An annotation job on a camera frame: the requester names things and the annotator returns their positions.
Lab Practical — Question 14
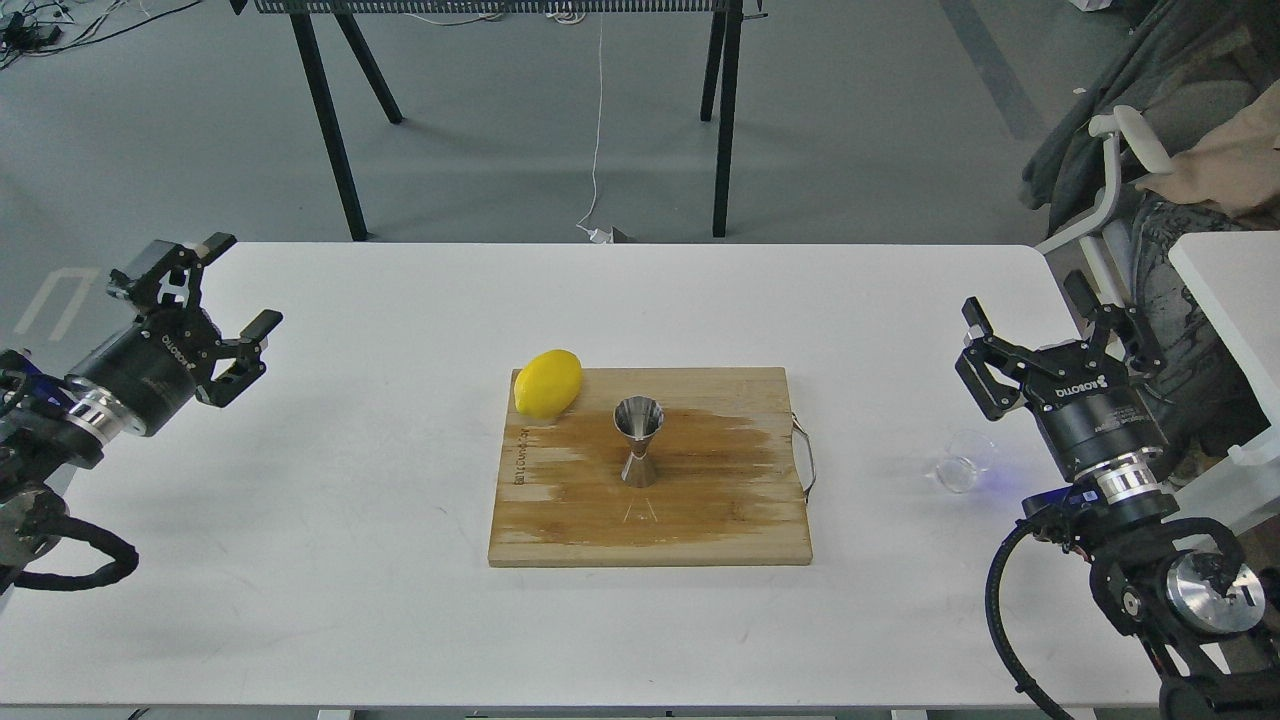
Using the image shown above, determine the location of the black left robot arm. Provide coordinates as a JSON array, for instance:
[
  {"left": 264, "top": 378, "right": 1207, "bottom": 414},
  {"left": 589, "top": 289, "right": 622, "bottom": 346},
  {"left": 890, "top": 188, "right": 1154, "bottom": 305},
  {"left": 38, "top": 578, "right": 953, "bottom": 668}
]
[{"left": 1, "top": 233, "right": 283, "bottom": 592}]

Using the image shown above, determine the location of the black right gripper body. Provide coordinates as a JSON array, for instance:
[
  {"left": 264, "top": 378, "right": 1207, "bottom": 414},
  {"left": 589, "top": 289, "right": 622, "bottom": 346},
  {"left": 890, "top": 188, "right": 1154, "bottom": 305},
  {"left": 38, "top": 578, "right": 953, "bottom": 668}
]
[{"left": 1025, "top": 341, "right": 1169, "bottom": 482}]

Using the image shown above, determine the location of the white hanging cable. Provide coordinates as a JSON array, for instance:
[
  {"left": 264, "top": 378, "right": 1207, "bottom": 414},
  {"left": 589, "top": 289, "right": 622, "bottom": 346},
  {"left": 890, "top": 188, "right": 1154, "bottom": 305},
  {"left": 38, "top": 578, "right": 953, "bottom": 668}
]
[{"left": 575, "top": 14, "right": 616, "bottom": 243}]

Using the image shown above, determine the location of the yellow lemon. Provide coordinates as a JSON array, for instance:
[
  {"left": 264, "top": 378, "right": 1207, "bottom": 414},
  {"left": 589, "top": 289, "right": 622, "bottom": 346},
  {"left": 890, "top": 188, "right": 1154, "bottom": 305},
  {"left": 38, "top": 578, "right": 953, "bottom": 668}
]
[{"left": 513, "top": 348, "right": 582, "bottom": 420}]

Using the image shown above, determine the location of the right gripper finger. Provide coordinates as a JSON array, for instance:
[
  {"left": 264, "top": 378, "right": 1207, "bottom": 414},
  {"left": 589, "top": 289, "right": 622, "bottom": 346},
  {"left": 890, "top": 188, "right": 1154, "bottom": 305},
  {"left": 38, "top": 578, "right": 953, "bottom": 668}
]
[
  {"left": 955, "top": 297, "right": 1046, "bottom": 421},
  {"left": 1062, "top": 270, "right": 1166, "bottom": 375}
]

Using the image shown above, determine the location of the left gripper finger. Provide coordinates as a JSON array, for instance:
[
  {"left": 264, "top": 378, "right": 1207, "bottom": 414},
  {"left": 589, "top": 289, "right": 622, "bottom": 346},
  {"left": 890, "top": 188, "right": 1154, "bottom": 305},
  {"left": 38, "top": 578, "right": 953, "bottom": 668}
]
[
  {"left": 108, "top": 233, "right": 237, "bottom": 325},
  {"left": 195, "top": 309, "right": 284, "bottom": 407}
]

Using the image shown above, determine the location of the person in tan shirt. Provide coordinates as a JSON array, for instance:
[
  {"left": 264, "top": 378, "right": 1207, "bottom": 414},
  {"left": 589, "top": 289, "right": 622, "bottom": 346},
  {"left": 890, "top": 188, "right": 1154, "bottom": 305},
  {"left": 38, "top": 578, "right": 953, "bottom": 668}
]
[{"left": 1132, "top": 85, "right": 1279, "bottom": 471}]

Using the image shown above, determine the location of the wooden cutting board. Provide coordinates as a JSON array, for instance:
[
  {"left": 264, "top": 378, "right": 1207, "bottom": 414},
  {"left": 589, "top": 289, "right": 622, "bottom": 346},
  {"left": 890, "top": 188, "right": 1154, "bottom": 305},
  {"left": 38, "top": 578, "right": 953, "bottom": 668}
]
[{"left": 486, "top": 366, "right": 813, "bottom": 568}]

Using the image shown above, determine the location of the white side table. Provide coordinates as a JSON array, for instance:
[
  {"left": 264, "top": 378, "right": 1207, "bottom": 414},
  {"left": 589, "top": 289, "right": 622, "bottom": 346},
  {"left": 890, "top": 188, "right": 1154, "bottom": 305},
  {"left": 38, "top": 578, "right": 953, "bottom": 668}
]
[{"left": 1170, "top": 231, "right": 1279, "bottom": 533}]

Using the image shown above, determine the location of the black metal background table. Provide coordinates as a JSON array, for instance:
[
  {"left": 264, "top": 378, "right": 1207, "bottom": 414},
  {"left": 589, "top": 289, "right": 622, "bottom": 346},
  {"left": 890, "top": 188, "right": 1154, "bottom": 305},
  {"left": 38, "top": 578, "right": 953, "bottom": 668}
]
[{"left": 221, "top": 1, "right": 767, "bottom": 242}]

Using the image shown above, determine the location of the steel double jigger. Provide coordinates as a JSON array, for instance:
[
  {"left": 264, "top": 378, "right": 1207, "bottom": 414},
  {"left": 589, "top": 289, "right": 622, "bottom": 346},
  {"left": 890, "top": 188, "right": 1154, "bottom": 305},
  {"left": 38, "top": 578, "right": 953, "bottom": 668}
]
[{"left": 613, "top": 396, "right": 666, "bottom": 489}]

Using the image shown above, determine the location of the small clear glass cup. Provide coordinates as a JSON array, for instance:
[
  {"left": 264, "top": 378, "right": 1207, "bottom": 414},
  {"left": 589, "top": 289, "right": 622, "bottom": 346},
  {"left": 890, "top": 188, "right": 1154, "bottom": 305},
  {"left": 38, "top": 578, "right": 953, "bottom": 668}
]
[{"left": 933, "top": 430, "right": 998, "bottom": 495}]

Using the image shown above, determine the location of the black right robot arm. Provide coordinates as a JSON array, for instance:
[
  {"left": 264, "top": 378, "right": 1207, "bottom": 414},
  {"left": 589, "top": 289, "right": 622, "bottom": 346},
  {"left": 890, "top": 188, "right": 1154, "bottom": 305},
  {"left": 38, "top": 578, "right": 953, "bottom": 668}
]
[{"left": 955, "top": 272, "right": 1279, "bottom": 719}]

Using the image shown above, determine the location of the white office chair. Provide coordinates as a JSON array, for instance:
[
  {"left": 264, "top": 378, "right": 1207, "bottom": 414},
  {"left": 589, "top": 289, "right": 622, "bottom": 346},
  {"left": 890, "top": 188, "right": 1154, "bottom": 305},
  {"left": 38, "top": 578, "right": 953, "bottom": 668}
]
[{"left": 1036, "top": 105, "right": 1174, "bottom": 306}]

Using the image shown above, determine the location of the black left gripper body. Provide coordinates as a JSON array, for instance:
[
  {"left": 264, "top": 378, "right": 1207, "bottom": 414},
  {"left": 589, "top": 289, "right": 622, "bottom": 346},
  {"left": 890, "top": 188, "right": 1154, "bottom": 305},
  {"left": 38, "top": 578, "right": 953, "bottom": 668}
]
[{"left": 68, "top": 313, "right": 221, "bottom": 437}]

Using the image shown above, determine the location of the floor cables bundle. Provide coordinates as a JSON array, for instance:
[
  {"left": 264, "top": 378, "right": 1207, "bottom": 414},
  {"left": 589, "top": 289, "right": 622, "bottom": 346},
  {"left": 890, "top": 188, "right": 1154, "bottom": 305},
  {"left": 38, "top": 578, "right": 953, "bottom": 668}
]
[{"left": 0, "top": 0, "right": 206, "bottom": 70}]

